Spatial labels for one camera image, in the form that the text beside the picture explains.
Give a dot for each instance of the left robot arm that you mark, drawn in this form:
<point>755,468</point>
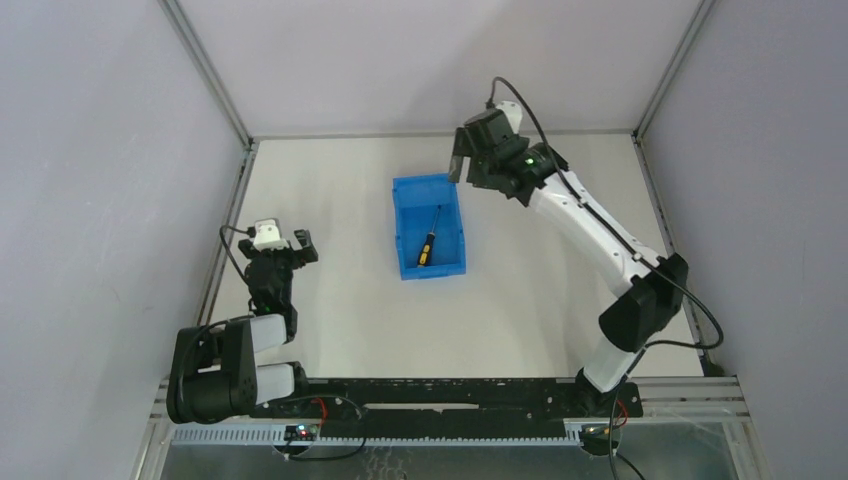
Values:
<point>215,374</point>

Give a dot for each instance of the aluminium frame profile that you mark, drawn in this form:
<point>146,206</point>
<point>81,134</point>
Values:
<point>193,45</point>

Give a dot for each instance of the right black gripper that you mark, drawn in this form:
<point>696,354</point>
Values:
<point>473,168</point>

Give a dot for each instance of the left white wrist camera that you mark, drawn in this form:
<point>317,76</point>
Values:
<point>268,235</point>

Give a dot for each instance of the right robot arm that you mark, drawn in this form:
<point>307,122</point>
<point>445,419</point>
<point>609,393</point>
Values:
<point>647,286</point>

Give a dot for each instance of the blue plastic bin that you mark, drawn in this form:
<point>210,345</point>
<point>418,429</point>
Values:
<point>415,199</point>

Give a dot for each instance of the black yellow screwdriver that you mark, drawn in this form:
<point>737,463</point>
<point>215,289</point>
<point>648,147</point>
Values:
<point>424,256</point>

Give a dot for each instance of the white cable duct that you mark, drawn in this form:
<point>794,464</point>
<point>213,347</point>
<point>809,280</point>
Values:
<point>272,435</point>

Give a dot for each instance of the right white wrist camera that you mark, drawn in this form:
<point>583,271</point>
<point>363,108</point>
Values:
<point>513,112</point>

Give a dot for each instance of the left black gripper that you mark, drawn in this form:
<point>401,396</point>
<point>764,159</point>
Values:
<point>274,251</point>

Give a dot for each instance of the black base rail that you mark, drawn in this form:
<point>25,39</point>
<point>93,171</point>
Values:
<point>480,407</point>

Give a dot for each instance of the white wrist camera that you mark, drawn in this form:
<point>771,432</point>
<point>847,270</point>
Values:
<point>268,235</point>
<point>513,112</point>

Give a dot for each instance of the circuit board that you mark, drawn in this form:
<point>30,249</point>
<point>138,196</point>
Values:
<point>301,433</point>
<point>598,442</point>

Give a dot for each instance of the right circuit board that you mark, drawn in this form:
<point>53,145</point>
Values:
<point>598,442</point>

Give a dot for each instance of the left circuit board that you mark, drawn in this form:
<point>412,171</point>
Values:
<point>301,433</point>

